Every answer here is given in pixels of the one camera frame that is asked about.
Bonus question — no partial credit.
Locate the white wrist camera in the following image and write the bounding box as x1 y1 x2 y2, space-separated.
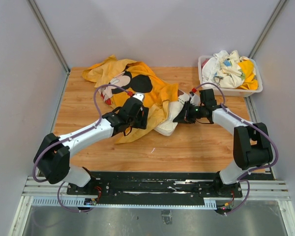
189 93 201 106
133 93 145 102

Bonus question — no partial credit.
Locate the white plastic basket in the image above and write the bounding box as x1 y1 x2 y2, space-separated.
198 51 263 97

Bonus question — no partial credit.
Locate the aluminium frame post right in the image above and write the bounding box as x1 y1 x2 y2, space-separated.
249 0 289 58

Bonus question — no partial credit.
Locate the yellow cloth in basket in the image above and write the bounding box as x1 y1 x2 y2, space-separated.
237 60 258 90

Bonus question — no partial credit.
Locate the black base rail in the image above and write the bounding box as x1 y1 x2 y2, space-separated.
39 171 273 205

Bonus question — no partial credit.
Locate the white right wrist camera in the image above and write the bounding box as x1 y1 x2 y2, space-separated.
189 93 201 106

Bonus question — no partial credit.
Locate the white crumpled cloth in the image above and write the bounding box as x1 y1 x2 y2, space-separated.
202 50 250 89

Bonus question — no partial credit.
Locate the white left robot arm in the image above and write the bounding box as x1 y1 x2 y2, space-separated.
33 93 148 187

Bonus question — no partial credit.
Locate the aluminium frame post left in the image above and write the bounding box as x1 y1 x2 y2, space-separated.
27 0 71 75

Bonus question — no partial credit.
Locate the aluminium frame post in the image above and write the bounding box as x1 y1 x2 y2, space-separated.
249 0 289 58
27 0 71 75

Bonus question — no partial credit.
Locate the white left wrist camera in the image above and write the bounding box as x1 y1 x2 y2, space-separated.
133 93 145 102

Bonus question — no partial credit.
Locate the yellow pillowcase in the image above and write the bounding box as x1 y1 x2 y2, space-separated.
82 55 178 144

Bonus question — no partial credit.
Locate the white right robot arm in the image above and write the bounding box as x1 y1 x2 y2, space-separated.
174 89 273 196

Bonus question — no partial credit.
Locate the white cable duct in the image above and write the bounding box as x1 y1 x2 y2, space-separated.
32 194 217 209

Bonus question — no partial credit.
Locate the white bear print pillow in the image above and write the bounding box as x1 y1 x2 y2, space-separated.
154 90 190 136

